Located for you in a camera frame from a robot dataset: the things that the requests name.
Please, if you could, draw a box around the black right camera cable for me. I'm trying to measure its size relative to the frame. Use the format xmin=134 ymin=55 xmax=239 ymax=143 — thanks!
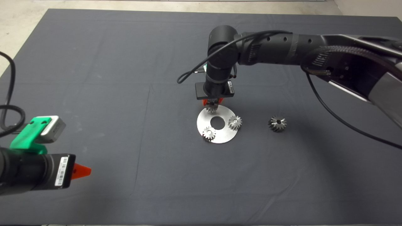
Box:
xmin=177 ymin=30 xmax=402 ymax=150

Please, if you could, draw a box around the dark grey table cloth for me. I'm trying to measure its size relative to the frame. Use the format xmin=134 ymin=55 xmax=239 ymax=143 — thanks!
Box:
xmin=0 ymin=9 xmax=402 ymax=226

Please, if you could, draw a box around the black left camera cable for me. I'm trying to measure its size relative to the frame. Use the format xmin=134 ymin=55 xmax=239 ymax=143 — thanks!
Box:
xmin=0 ymin=51 xmax=25 ymax=137

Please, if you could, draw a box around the green left camera mount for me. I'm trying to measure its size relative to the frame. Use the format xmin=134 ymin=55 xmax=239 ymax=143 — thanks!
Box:
xmin=9 ymin=117 xmax=52 ymax=155

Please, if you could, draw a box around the round metal plate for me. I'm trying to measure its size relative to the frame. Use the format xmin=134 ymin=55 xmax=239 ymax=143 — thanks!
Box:
xmin=197 ymin=105 xmax=238 ymax=144

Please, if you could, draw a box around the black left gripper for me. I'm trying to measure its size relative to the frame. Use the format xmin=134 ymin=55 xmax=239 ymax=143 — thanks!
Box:
xmin=44 ymin=154 xmax=92 ymax=190

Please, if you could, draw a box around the black camera cable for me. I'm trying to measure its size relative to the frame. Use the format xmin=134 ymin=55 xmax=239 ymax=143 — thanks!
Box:
xmin=177 ymin=30 xmax=402 ymax=150
xmin=0 ymin=51 xmax=25 ymax=137

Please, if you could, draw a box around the larger steel gear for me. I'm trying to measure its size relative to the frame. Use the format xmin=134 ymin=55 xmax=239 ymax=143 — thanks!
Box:
xmin=268 ymin=116 xmax=287 ymax=132

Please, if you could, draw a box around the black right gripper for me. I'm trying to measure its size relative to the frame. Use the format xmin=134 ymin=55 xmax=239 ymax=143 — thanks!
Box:
xmin=195 ymin=77 xmax=235 ymax=106

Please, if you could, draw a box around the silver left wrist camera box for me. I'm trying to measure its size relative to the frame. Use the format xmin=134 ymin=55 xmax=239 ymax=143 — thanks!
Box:
xmin=40 ymin=116 xmax=67 ymax=144

